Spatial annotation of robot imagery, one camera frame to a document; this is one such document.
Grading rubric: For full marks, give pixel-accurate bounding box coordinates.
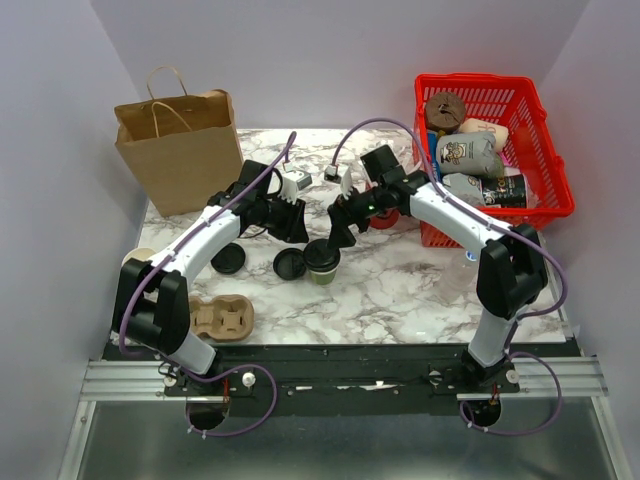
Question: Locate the red cup with straws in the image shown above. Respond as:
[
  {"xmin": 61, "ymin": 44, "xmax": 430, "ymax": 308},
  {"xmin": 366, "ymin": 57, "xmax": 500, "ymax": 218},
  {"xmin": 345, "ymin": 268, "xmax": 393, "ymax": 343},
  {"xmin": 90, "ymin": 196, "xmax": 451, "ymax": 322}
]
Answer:
[{"xmin": 364, "ymin": 155, "xmax": 421, "ymax": 230}]

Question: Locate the grey crumpled pouch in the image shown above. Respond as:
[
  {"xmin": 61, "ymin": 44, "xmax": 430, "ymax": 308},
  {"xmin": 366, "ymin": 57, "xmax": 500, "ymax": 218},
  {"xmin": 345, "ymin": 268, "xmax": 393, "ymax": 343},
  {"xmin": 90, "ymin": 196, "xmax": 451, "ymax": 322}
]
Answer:
[{"xmin": 442, "ymin": 173, "xmax": 485, "ymax": 207}]

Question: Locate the black coffee cup lid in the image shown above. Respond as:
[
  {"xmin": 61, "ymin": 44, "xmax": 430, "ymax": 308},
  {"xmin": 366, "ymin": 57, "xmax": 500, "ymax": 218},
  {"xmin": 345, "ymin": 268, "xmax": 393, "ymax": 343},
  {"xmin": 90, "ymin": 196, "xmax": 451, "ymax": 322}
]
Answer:
[{"xmin": 210, "ymin": 242, "xmax": 246, "ymax": 275}]

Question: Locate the black coffee bag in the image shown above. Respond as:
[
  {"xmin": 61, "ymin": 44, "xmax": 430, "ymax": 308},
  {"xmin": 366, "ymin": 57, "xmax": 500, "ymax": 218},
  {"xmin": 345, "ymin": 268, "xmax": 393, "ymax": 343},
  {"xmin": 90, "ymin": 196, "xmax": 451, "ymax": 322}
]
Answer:
[{"xmin": 481, "ymin": 174, "xmax": 528, "ymax": 208}]

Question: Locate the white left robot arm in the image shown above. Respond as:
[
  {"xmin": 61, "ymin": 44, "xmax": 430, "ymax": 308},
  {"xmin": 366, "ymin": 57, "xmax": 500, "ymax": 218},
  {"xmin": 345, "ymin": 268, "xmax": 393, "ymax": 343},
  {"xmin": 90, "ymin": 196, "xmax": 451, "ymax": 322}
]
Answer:
[{"xmin": 111, "ymin": 160, "xmax": 311, "ymax": 395}]

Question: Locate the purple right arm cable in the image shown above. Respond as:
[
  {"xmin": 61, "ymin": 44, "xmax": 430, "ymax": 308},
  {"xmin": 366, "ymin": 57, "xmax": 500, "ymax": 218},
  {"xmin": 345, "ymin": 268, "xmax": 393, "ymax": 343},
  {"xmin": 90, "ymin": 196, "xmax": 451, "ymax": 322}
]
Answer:
[{"xmin": 331, "ymin": 117, "xmax": 571, "ymax": 438}]

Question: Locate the beige wrapped roll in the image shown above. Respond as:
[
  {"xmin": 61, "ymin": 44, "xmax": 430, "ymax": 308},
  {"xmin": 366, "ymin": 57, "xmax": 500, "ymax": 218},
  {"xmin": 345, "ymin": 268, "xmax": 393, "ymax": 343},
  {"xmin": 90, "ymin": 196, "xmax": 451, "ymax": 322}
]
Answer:
[{"xmin": 459, "ymin": 118, "xmax": 509, "ymax": 152}]

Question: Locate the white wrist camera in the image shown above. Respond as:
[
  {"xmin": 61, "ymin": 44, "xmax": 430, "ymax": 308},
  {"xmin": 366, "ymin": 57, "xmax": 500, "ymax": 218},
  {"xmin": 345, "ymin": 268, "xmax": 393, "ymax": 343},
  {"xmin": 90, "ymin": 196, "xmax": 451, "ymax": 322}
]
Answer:
[
  {"xmin": 324, "ymin": 165, "xmax": 354, "ymax": 199},
  {"xmin": 278, "ymin": 169, "xmax": 312, "ymax": 204}
]

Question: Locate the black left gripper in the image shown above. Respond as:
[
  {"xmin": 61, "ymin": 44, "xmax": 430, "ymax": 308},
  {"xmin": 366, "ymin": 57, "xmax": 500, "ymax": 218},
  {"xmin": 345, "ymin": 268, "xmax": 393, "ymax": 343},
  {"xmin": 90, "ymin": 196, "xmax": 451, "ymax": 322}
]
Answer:
[{"xmin": 256, "ymin": 192, "xmax": 311, "ymax": 245}]

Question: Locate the brown paper bag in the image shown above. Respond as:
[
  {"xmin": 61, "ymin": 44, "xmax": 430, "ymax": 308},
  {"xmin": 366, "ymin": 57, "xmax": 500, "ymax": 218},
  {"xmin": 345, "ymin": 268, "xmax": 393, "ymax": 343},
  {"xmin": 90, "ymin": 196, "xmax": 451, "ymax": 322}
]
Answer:
[{"xmin": 114, "ymin": 89, "xmax": 243, "ymax": 217}]

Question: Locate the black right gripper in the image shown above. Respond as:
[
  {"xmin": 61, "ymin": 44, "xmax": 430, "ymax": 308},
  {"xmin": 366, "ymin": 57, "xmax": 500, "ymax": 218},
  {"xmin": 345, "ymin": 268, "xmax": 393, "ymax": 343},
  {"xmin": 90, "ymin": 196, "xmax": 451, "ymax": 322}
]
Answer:
[{"xmin": 325, "ymin": 181, "xmax": 387, "ymax": 251}]

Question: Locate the red plastic basket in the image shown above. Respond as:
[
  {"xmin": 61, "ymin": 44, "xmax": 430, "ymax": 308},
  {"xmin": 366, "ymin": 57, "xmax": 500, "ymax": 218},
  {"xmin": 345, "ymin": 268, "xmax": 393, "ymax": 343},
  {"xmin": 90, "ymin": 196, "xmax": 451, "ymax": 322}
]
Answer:
[{"xmin": 414, "ymin": 73, "xmax": 575, "ymax": 230}]

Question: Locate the brown cardboard cup carrier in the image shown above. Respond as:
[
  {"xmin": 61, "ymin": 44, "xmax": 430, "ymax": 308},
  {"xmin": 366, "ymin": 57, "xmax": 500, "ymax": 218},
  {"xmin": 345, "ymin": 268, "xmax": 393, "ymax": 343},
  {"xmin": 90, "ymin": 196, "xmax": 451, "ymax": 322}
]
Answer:
[{"xmin": 189, "ymin": 295, "xmax": 255, "ymax": 343}]

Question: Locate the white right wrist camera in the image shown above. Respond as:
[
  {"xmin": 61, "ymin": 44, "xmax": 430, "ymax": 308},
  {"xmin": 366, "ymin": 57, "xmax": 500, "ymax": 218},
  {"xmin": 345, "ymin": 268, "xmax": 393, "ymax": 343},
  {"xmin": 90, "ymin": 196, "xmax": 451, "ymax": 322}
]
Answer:
[{"xmin": 324, "ymin": 165, "xmax": 354, "ymax": 199}]

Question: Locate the grey coffee bag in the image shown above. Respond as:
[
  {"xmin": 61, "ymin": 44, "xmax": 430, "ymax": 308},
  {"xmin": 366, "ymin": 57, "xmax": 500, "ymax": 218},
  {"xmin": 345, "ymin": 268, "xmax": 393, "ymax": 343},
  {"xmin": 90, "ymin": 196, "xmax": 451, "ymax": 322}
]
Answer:
[{"xmin": 437, "ymin": 133, "xmax": 504, "ymax": 178}]

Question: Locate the black mounting base rail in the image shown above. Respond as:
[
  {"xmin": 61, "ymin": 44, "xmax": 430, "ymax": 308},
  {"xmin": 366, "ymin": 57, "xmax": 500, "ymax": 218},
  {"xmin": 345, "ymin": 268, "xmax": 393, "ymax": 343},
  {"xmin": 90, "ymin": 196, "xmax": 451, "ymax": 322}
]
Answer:
[{"xmin": 165, "ymin": 344, "xmax": 520, "ymax": 417}]

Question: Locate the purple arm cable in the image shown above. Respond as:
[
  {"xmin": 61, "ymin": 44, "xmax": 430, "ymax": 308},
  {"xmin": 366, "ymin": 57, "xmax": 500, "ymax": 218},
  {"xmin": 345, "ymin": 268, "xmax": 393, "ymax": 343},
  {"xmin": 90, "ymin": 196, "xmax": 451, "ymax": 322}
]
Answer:
[
  {"xmin": 331, "ymin": 117, "xmax": 571, "ymax": 438},
  {"xmin": 115, "ymin": 130, "xmax": 298, "ymax": 438}
]

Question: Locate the clear plastic water bottle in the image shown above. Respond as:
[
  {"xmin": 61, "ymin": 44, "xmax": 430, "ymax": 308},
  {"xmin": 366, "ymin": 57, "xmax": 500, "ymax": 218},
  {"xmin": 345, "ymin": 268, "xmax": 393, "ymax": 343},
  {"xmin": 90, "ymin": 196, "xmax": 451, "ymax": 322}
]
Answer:
[{"xmin": 441, "ymin": 251, "xmax": 479, "ymax": 303}]

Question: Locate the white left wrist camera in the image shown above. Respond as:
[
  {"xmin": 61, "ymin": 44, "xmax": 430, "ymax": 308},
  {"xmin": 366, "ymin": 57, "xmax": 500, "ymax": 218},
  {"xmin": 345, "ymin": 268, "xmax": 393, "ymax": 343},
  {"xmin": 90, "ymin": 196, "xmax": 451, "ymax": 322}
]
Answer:
[{"xmin": 278, "ymin": 169, "xmax": 312, "ymax": 204}]

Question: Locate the green paper coffee cup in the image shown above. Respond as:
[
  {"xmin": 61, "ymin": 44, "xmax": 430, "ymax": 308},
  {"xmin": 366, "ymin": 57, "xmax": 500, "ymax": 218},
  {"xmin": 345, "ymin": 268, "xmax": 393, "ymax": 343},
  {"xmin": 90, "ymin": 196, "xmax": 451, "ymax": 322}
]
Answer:
[{"xmin": 122, "ymin": 247, "xmax": 156, "ymax": 265}]

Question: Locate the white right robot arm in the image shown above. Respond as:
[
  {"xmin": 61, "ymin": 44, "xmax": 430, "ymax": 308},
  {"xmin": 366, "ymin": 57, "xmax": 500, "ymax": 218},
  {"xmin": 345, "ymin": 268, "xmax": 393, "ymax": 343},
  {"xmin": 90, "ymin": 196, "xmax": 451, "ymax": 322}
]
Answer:
[{"xmin": 328, "ymin": 145, "xmax": 548, "ymax": 392}]

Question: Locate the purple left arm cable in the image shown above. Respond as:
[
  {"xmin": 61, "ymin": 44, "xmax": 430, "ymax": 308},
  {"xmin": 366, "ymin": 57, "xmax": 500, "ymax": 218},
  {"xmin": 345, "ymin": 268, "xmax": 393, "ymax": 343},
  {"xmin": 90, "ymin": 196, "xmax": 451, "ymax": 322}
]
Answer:
[{"xmin": 115, "ymin": 130, "xmax": 298, "ymax": 438}]

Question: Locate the blue snack box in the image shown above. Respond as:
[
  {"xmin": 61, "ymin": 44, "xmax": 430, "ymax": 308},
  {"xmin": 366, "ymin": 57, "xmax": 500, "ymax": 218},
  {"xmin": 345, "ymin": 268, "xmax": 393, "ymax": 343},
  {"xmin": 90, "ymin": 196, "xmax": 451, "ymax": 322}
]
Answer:
[{"xmin": 426, "ymin": 130, "xmax": 442, "ymax": 183}]

